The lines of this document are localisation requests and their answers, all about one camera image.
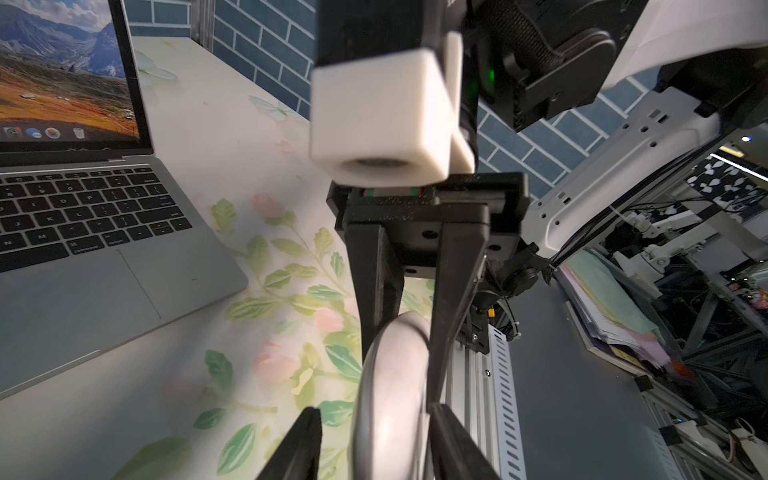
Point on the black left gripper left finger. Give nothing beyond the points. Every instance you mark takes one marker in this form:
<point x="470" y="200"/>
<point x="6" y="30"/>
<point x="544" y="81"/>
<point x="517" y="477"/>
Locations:
<point x="297" y="457"/>

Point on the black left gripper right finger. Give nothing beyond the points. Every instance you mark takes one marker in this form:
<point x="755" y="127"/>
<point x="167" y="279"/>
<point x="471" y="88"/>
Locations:
<point x="455" y="456"/>

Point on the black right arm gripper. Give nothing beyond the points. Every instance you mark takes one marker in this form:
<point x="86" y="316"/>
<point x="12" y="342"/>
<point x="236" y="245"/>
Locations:
<point x="443" y="227"/>

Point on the silver wireless mouse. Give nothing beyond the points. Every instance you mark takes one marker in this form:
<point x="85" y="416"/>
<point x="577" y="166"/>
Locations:
<point x="388" y="439"/>

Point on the silver laptop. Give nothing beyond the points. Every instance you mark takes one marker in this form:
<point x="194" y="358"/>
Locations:
<point x="99" y="244"/>

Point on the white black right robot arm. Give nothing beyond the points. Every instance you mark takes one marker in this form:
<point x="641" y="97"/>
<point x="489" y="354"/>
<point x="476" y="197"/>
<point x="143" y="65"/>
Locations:
<point x="533" y="60"/>

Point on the floral desk mat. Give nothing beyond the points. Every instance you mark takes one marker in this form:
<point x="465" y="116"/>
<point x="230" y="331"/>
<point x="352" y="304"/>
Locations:
<point x="211" y="394"/>

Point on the stack of papers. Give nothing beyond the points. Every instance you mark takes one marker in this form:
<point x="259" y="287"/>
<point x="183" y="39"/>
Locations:
<point x="611" y="313"/>

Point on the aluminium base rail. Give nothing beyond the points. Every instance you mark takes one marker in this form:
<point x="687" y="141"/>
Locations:
<point x="480" y="390"/>

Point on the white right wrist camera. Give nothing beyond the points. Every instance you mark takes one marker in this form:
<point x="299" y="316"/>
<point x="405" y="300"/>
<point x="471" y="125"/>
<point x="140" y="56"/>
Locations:
<point x="391" y="121"/>

